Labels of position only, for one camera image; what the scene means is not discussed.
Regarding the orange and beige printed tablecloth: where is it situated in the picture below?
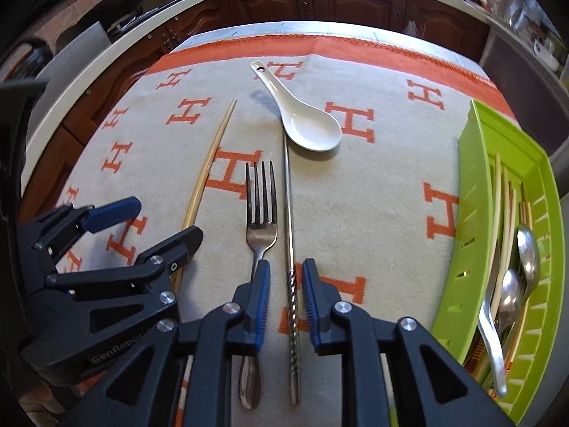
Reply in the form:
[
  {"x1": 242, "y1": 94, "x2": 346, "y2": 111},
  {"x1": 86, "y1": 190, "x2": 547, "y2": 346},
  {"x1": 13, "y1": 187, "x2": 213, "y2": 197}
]
[{"x1": 58, "y1": 33, "x2": 516, "y2": 427}]

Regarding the metal fork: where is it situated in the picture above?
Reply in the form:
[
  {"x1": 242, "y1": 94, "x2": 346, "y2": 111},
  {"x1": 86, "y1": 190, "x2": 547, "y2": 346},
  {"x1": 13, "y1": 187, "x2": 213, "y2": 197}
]
[{"x1": 238, "y1": 161, "x2": 278, "y2": 411}]

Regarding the silver cabinet with frosted doors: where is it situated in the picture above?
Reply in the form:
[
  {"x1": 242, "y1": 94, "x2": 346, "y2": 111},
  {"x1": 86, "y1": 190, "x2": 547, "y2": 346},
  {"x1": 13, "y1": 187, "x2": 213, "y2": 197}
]
[{"x1": 480, "y1": 22, "x2": 565, "y2": 156}]

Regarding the black gas stove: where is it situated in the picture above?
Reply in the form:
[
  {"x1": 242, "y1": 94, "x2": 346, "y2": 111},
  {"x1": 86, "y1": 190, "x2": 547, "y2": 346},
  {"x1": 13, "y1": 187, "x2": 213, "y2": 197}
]
[{"x1": 104, "y1": 6, "x2": 179, "y2": 41}]

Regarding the golden brown chopstick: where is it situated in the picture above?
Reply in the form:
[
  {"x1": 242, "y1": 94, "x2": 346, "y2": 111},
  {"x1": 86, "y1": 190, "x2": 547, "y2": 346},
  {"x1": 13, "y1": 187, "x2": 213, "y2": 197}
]
[{"x1": 171, "y1": 97, "x2": 238, "y2": 288}]

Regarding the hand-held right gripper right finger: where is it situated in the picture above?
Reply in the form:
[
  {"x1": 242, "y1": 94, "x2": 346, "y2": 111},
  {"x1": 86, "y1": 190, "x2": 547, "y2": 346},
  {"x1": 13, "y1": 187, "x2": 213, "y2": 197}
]
[{"x1": 303, "y1": 258, "x2": 512, "y2": 427}]

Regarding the stainless steel panel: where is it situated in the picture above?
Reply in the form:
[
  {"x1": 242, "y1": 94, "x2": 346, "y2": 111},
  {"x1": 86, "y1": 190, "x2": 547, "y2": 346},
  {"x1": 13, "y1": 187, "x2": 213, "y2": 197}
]
[{"x1": 27, "y1": 22, "x2": 110, "y2": 112}]

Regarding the twisted metal chopstick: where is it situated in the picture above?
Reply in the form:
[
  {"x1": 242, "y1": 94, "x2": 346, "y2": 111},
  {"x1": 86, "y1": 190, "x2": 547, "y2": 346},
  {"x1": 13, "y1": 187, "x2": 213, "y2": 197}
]
[{"x1": 283, "y1": 131, "x2": 303, "y2": 405}]

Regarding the white ceramic spoon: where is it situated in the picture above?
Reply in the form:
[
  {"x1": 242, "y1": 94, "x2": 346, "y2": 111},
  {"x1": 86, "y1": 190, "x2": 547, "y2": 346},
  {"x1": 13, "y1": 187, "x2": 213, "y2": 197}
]
[{"x1": 249, "y1": 60, "x2": 343, "y2": 152}]

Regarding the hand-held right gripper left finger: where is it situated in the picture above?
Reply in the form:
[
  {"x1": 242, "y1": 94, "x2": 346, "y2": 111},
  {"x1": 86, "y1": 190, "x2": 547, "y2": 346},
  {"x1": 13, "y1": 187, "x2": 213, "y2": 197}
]
[{"x1": 62, "y1": 259, "x2": 271, "y2": 427}]

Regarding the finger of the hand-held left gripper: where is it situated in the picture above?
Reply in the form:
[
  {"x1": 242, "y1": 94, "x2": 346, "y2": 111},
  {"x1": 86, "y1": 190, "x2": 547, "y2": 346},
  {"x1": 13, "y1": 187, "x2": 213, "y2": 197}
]
[
  {"x1": 46, "y1": 225, "x2": 204, "y2": 335},
  {"x1": 32, "y1": 196, "x2": 143, "y2": 255}
]

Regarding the green plastic tray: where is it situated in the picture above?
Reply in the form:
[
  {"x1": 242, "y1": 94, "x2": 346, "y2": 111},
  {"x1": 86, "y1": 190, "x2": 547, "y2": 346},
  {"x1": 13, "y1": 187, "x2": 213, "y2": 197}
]
[{"x1": 429, "y1": 98, "x2": 558, "y2": 425}]

